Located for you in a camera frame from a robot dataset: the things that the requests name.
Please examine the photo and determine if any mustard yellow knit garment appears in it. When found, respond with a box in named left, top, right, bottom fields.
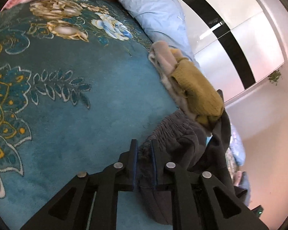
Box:
left=170, top=48, right=224, bottom=131

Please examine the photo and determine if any teal floral bed blanket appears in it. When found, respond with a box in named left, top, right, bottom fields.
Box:
left=0, top=0, right=176, bottom=229

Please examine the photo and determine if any green hanging plant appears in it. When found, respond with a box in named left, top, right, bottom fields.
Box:
left=268, top=70, right=282, bottom=86

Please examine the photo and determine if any beige fleece garment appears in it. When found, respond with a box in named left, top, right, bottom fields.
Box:
left=148, top=41, right=211, bottom=132

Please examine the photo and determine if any white wardrobe with black stripe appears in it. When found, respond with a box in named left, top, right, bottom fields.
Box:
left=179, top=0, right=285, bottom=103

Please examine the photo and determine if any light blue floral quilt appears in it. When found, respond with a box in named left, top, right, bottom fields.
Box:
left=114, top=0, right=247, bottom=167

